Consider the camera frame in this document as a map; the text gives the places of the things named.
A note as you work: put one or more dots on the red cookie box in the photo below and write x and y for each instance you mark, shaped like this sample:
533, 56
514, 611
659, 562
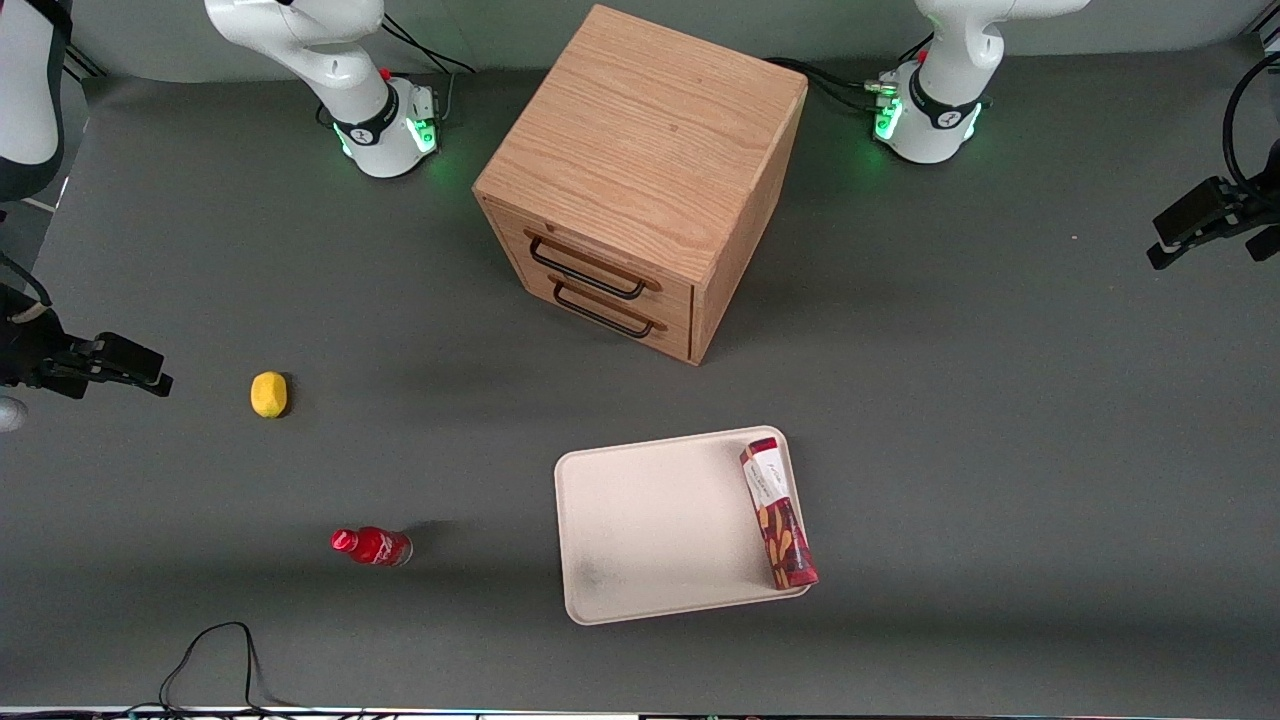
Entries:
782, 520

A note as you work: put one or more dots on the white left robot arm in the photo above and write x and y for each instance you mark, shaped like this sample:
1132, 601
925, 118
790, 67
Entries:
940, 110

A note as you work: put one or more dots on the wooden drawer cabinet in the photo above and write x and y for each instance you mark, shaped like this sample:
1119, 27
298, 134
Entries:
640, 150

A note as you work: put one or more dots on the yellow lemon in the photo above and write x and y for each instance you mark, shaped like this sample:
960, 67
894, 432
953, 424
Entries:
268, 394

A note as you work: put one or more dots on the red cola bottle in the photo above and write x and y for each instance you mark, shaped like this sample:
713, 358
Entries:
375, 546

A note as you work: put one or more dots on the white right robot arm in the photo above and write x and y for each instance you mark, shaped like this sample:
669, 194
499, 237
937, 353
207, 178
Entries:
340, 60

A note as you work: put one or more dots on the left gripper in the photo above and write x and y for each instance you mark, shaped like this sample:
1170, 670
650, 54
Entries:
1232, 207

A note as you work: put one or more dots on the white rectangular tray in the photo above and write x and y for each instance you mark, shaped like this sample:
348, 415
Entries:
660, 525

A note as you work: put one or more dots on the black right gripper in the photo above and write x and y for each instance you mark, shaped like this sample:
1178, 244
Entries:
32, 352

